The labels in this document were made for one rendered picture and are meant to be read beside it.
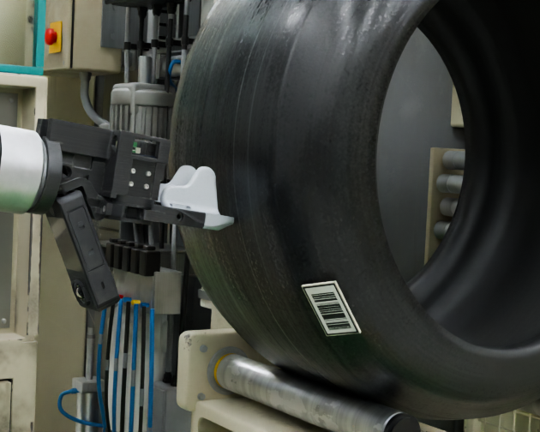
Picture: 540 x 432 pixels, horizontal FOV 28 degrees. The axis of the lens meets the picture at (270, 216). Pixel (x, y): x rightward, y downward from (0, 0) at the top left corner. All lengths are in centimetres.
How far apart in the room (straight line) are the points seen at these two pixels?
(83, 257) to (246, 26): 30
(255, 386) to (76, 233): 38
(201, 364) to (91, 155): 44
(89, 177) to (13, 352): 61
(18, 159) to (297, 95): 26
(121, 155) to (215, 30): 24
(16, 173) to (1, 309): 67
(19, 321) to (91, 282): 61
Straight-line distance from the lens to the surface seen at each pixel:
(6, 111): 158
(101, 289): 99
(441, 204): 173
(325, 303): 103
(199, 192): 103
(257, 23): 109
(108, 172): 99
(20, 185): 94
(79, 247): 98
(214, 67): 112
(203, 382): 135
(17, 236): 159
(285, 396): 122
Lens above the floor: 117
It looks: 3 degrees down
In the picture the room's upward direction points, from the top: 3 degrees clockwise
